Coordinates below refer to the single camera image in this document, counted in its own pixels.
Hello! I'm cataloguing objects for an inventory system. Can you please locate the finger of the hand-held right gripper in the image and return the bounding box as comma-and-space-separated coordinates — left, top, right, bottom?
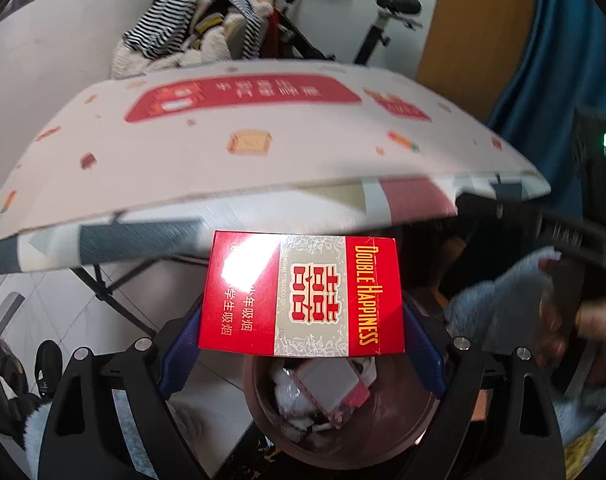
456, 192, 606, 268

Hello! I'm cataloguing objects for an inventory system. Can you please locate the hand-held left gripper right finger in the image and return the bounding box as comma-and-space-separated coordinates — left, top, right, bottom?
402, 292, 569, 480

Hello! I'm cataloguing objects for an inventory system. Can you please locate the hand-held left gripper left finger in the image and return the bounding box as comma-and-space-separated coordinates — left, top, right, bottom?
38, 302, 206, 480

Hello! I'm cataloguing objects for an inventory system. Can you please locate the brown round bin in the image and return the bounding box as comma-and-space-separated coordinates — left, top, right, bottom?
243, 352, 441, 461

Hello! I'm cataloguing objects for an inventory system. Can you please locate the red cigarette box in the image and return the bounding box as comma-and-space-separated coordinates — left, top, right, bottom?
198, 230, 406, 358

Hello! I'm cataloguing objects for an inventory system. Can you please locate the person's right forearm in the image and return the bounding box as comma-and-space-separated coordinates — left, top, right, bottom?
443, 247, 559, 343

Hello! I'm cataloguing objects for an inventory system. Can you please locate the person's right hand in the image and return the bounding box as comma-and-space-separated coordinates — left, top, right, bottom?
533, 259, 606, 370

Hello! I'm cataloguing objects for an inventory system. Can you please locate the white red box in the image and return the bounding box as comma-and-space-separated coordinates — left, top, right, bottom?
293, 357, 371, 418

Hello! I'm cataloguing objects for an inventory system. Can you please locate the blue curtain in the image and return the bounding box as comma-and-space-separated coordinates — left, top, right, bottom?
486, 0, 606, 181

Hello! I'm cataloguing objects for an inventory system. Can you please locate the black shoe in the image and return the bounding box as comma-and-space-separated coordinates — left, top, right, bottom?
33, 340, 64, 401

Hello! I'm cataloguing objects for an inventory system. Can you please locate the white fluffy cloth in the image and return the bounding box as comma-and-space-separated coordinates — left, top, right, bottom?
22, 400, 54, 463

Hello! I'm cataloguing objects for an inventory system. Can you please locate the printed folding table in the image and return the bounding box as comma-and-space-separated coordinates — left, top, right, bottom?
0, 57, 551, 341

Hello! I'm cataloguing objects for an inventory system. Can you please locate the wooden door panel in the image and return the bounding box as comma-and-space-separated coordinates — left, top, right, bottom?
415, 0, 546, 123

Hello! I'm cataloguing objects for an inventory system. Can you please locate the black exercise bike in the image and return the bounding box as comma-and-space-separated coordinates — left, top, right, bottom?
253, 0, 424, 68

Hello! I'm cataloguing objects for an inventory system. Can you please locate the red garment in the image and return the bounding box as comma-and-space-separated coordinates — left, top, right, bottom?
260, 10, 284, 61

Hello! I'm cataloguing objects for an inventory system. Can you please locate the dark jacket with yellow stripe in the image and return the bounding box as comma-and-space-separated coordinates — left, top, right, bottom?
193, 0, 229, 36

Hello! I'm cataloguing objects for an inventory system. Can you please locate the black white striped shirt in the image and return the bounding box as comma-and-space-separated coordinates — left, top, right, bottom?
123, 0, 261, 61

